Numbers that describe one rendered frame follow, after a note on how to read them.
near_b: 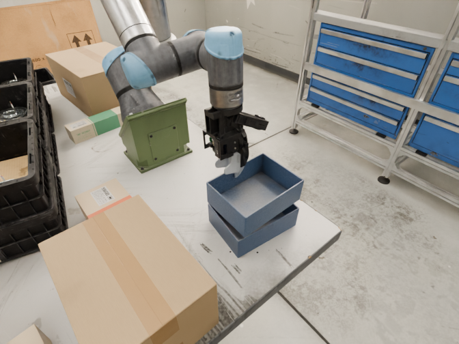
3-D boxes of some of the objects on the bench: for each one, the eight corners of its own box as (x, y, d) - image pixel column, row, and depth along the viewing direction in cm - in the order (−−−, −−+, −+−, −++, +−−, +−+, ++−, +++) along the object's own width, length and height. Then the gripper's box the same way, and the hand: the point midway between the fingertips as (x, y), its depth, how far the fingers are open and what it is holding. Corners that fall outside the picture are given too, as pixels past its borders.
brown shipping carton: (66, 284, 68) (37, 244, 57) (150, 235, 79) (138, 194, 68) (121, 408, 50) (93, 380, 40) (218, 322, 61) (216, 283, 51)
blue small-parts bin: (263, 194, 91) (265, 177, 87) (296, 224, 81) (300, 208, 77) (208, 220, 83) (207, 203, 78) (238, 258, 73) (238, 241, 69)
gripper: (197, 104, 65) (205, 177, 78) (220, 117, 59) (225, 195, 72) (227, 94, 69) (230, 166, 82) (252, 106, 63) (251, 181, 76)
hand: (236, 171), depth 78 cm, fingers closed, pressing on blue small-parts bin
